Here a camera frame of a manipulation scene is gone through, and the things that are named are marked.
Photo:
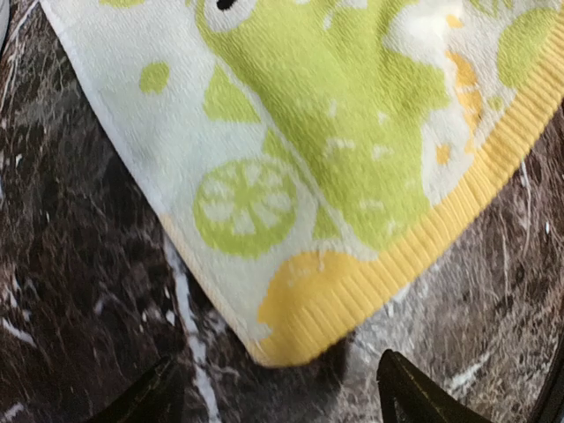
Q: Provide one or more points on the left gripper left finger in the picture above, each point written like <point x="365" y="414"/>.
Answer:
<point x="157" y="396"/>

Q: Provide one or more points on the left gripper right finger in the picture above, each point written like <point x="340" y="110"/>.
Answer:
<point x="408" y="395"/>

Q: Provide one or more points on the cream yellow-green patterned towel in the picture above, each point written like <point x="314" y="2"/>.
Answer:
<point x="309" y="159"/>

